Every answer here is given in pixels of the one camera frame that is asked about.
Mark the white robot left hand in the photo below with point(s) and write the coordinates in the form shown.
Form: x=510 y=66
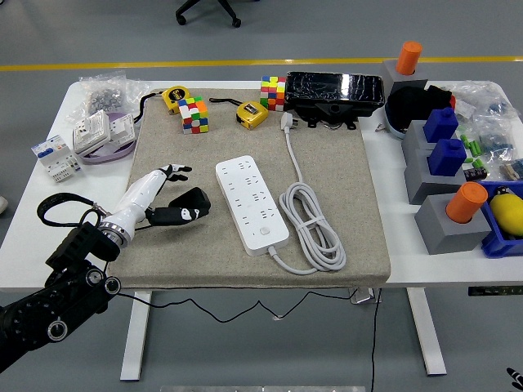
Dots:
x=139 y=194

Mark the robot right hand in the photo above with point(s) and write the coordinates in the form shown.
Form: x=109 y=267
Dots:
x=517 y=379

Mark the black plug adapter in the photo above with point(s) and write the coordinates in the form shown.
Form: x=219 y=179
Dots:
x=192 y=198

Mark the white power strip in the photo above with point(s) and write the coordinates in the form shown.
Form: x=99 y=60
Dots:
x=253 y=204

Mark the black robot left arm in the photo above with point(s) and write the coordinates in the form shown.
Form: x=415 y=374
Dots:
x=73 y=245

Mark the purple tape roll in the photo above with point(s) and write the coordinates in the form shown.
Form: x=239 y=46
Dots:
x=106 y=157

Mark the multicolour puzzle cube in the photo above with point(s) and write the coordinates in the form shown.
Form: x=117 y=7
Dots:
x=190 y=118
x=273 y=94

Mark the black table handset panel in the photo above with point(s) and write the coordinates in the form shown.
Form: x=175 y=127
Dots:
x=494 y=290

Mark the white circuit breaker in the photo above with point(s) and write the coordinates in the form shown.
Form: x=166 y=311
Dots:
x=53 y=157

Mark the white table leg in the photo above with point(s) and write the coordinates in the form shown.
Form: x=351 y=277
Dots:
x=427 y=335
x=137 y=339

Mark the clear bag of metal nuts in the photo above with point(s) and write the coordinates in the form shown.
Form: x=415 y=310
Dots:
x=104 y=98

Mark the yellow tape measure round label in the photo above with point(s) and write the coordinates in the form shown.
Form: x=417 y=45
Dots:
x=175 y=98

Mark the grey-brown mat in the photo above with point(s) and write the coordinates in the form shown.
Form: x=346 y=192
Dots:
x=229 y=269

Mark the blue plastic bin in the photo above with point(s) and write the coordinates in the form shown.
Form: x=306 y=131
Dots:
x=500 y=247

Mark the yellow tape measure square window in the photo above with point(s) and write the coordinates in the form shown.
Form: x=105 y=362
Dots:
x=257 y=116

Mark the grey block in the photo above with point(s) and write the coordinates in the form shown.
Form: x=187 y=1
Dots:
x=445 y=237
x=390 y=75
x=412 y=141
x=421 y=181

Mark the yellow toy fruit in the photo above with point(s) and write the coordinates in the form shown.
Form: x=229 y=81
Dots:
x=506 y=210

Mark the table control box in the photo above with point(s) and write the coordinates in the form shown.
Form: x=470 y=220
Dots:
x=361 y=296

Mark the orange cylinder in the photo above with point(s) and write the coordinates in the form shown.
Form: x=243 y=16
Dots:
x=466 y=202
x=408 y=57

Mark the black office chair base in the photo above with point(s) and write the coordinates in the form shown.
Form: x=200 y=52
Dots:
x=229 y=10

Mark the small dark component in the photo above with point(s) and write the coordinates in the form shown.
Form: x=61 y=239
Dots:
x=475 y=174

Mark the small bag of connectors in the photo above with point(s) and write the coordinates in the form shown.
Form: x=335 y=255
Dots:
x=512 y=169

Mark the glossy black box device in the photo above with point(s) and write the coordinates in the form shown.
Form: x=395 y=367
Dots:
x=327 y=87

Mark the green plastic peg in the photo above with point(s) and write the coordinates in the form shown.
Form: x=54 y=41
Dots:
x=479 y=164

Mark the blue block with knob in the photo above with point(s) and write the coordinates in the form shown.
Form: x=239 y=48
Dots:
x=440 y=124
x=446 y=157

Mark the green plastic pegs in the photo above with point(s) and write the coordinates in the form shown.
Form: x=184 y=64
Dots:
x=476 y=148

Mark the clear bag of blue parts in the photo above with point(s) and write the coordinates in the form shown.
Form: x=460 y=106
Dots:
x=496 y=141

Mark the small metal piece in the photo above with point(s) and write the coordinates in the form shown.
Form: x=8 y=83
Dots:
x=381 y=128

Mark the black cloth cap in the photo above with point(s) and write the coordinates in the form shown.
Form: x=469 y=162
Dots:
x=412 y=104

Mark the white wall switch panel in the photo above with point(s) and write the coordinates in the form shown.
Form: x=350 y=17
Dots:
x=122 y=128

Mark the white wall socket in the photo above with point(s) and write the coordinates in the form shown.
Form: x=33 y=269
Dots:
x=90 y=131

